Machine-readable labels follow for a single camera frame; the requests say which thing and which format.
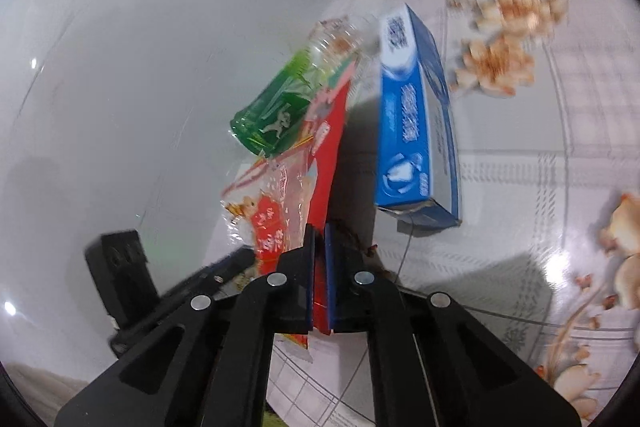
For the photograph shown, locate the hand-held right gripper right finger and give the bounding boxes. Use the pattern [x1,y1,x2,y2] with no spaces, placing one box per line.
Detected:
[324,223,583,427]

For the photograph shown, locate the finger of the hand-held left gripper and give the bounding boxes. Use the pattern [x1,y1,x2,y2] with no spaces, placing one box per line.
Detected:
[207,247,257,288]

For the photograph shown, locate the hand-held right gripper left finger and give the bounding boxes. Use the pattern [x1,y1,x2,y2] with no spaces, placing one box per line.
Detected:
[54,223,317,427]

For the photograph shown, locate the clear plastic wrapper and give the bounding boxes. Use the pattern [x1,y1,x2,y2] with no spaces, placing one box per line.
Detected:
[221,154,321,268]

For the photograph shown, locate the red snack packet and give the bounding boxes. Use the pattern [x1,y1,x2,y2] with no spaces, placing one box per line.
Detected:
[280,57,357,363]

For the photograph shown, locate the crushed green plastic bottle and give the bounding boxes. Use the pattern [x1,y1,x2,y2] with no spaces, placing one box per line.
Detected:
[229,19,363,158]

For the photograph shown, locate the blue toothpaste box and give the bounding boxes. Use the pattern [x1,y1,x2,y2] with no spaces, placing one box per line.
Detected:
[374,4,463,229]

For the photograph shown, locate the floral tablecloth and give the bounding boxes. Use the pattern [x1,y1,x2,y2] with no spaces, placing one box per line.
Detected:
[205,0,640,427]

